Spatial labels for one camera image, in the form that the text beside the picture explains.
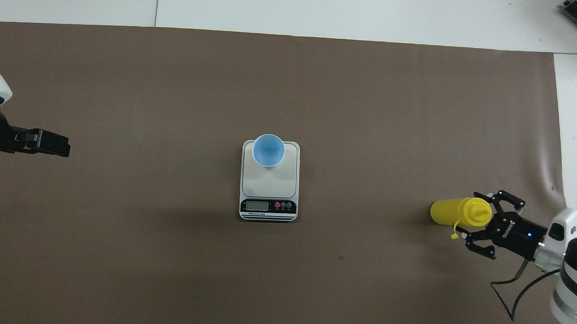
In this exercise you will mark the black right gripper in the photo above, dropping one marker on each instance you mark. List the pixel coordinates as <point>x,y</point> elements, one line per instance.
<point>516,234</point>

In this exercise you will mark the yellow squeeze bottle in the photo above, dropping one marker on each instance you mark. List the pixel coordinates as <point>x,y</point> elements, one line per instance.
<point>452,212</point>

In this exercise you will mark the light blue plastic cup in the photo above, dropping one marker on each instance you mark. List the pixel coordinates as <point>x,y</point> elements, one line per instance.
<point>268,151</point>

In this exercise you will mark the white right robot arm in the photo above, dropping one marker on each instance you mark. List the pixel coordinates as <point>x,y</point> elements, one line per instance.
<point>575,277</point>

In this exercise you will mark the silver digital kitchen scale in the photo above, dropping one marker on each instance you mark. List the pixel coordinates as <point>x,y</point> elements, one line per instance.
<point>268,190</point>

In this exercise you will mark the brown table mat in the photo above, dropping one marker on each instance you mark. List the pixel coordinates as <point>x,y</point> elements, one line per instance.
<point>368,88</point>

